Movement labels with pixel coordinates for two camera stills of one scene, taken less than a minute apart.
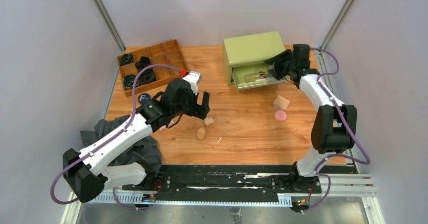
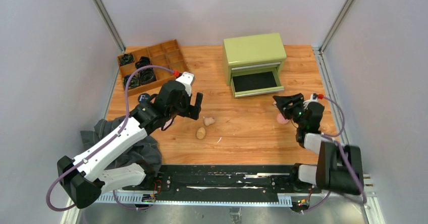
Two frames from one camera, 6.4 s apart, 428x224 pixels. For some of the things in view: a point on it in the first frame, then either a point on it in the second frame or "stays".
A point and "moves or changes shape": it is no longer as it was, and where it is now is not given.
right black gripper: x=276 y=72 -> x=297 y=100
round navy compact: x=144 y=98 stays
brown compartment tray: x=166 y=53 stays
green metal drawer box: x=243 y=60 moves or changes shape
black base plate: x=229 y=179 stays
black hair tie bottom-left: x=128 y=80 stays
